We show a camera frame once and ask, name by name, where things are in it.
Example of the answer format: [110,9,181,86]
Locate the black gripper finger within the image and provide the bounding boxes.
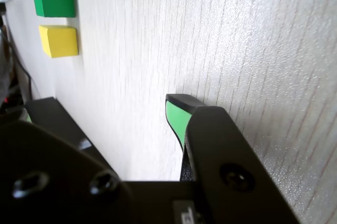
[165,93,301,224]
[0,107,137,224]

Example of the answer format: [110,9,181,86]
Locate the thick black table cable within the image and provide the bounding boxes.
[5,31,34,101]

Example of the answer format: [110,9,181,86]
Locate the yellow cube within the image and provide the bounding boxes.
[38,25,80,59]

